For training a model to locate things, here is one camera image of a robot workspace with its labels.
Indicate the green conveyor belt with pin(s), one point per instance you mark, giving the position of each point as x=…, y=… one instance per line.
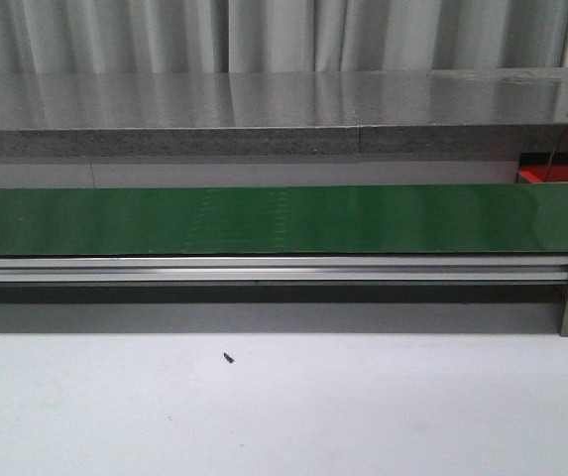
x=351, y=219

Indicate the grey stone counter shelf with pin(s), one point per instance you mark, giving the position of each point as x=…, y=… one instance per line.
x=497, y=111

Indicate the red plastic tray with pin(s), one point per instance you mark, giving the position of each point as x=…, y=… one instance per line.
x=535, y=168

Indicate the grey pleated curtain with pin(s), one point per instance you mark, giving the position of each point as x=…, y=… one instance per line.
x=278, y=36

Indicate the aluminium conveyor side rail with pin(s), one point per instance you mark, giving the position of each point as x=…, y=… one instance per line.
x=285, y=269

